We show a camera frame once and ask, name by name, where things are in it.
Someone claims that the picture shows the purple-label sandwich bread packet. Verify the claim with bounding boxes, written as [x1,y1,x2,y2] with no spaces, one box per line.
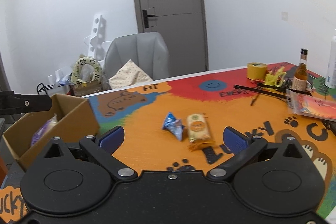
[30,114,58,147]

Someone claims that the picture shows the brown cardboard box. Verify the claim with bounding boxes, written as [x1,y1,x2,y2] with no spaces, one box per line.
[3,94,100,170]

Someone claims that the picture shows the orange-label biscuit packet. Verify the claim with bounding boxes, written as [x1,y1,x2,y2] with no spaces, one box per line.
[186,113,215,151]

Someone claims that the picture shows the colourful cartoon table mat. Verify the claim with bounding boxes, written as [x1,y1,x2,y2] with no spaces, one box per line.
[1,68,335,223]

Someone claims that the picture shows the blue triangular snack packet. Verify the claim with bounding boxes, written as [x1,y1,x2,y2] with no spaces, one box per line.
[162,112,185,141]

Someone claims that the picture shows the yellow plastic clips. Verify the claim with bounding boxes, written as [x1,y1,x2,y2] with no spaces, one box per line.
[264,67,286,88]

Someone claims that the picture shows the yellow tape roll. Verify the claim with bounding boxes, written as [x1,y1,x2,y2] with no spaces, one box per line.
[247,63,267,80]

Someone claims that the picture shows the dotted beige cushion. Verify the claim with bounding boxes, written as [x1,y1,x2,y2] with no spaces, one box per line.
[108,59,153,89]

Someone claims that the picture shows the orange packaged booklet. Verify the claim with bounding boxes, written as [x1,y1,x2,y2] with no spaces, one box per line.
[286,90,335,122]

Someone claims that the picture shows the amber glass bottle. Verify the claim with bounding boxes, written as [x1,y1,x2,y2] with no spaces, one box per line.
[291,48,308,92]

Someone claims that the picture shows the white spray bottle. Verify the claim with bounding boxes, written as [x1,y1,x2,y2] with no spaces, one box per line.
[325,31,336,89]

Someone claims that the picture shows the grey padded chair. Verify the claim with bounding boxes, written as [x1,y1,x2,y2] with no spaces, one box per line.
[103,32,170,80]

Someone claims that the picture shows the grey door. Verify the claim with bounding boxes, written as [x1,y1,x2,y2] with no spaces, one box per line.
[138,0,208,76]

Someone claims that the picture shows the black wire stand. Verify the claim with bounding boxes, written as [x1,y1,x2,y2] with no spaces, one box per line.
[234,83,312,106]

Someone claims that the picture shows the panda pattern ring pillow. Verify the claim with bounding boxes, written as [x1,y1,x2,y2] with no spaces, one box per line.
[70,55,102,85]

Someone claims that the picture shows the white wall rack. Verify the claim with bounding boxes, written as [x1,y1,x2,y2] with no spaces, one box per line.
[84,14,112,66]

